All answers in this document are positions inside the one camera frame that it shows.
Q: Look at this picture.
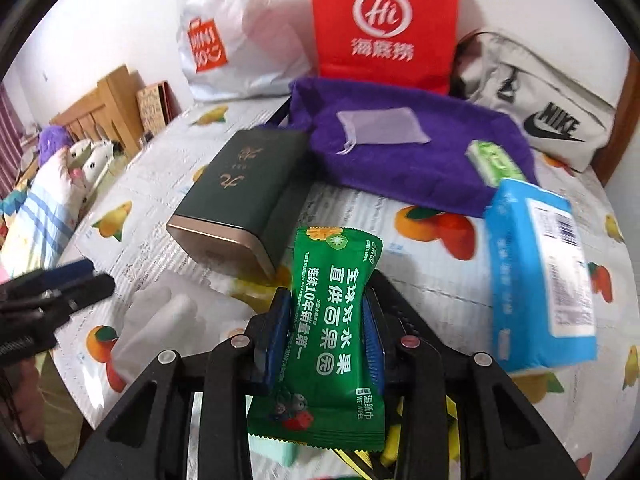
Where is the white plastic bag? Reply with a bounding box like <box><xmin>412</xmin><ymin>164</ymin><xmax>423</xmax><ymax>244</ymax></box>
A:
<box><xmin>175</xmin><ymin>0</ymin><xmax>321</xmax><ymax>103</ymax></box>

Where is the light green tissue pack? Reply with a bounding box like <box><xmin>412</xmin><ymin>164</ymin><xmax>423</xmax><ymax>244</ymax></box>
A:
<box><xmin>465</xmin><ymin>140</ymin><xmax>527</xmax><ymax>186</ymax></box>

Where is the blue tissue pack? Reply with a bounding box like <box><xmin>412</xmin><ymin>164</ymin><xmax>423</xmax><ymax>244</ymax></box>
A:
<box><xmin>484</xmin><ymin>178</ymin><xmax>598</xmax><ymax>373</ymax></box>

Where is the purple plush toy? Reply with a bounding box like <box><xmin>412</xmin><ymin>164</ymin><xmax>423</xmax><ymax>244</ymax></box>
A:
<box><xmin>37</xmin><ymin>125</ymin><xmax>73</xmax><ymax>166</ymax></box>

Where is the brown framed sign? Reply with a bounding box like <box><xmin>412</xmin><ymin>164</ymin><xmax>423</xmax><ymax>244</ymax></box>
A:
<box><xmin>136</xmin><ymin>81</ymin><xmax>180</xmax><ymax>136</ymax></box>

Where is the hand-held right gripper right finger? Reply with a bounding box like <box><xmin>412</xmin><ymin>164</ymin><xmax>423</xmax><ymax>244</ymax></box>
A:
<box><xmin>362</xmin><ymin>272</ymin><xmax>588</xmax><ymax>480</ymax></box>

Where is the dark green tin box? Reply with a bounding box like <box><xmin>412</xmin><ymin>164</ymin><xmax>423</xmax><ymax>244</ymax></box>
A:
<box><xmin>166</xmin><ymin>129</ymin><xmax>313</xmax><ymax>281</ymax></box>

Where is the grey waist bag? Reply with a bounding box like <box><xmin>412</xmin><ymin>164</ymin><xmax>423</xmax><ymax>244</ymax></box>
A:
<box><xmin>450</xmin><ymin>30</ymin><xmax>618</xmax><ymax>173</ymax></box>

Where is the pink striped curtain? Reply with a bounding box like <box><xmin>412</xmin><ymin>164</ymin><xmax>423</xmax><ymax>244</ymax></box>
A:
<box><xmin>0</xmin><ymin>82</ymin><xmax>23</xmax><ymax>201</ymax></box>

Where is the khaki cloth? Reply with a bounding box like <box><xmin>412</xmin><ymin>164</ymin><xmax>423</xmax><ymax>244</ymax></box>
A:
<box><xmin>39</xmin><ymin>350</ymin><xmax>88</xmax><ymax>443</ymax></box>

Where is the white plush toy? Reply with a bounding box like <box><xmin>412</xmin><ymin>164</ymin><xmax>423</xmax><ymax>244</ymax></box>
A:
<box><xmin>107</xmin><ymin>285</ymin><xmax>206</xmax><ymax>386</ymax></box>

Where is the fruit print bed sheet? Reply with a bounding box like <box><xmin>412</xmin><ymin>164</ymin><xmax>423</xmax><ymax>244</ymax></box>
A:
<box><xmin>50</xmin><ymin>100</ymin><xmax>640</xmax><ymax>480</ymax></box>

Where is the wooden headboard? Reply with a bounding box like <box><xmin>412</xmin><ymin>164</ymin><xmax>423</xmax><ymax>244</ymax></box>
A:
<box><xmin>50</xmin><ymin>64</ymin><xmax>151</xmax><ymax>161</ymax></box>

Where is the yellow pouch with black straps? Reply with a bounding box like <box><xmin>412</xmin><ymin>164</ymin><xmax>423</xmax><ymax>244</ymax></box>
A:
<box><xmin>332</xmin><ymin>395</ymin><xmax>463</xmax><ymax>480</ymax></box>

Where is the green wet wipes packet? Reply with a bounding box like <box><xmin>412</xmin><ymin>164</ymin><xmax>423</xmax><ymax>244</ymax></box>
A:
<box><xmin>246</xmin><ymin>226</ymin><xmax>386</xmax><ymax>451</ymax></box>

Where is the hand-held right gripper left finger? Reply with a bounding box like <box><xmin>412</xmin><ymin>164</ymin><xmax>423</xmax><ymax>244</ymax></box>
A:
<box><xmin>62</xmin><ymin>287</ymin><xmax>292</xmax><ymax>480</ymax></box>

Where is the mint green packet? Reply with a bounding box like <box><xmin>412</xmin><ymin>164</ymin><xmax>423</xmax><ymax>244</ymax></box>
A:
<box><xmin>248</xmin><ymin>432</ymin><xmax>301</xmax><ymax>466</ymax></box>

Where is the purple towel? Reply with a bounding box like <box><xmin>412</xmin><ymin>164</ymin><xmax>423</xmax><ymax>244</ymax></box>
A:
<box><xmin>289</xmin><ymin>77</ymin><xmax>540</xmax><ymax>218</ymax></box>

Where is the red paper bag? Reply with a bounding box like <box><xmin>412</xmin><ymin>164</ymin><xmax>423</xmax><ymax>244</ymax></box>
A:
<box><xmin>307</xmin><ymin>0</ymin><xmax>462</xmax><ymax>96</ymax></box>

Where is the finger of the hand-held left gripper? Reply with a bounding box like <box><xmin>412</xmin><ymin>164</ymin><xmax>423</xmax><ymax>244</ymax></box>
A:
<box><xmin>10</xmin><ymin>258</ymin><xmax>96</xmax><ymax>292</ymax></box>
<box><xmin>29</xmin><ymin>273</ymin><xmax>117</xmax><ymax>329</ymax></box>

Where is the lavender organza pouch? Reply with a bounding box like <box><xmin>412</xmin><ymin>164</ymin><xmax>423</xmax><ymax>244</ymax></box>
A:
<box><xmin>336</xmin><ymin>107</ymin><xmax>431</xmax><ymax>156</ymax></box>

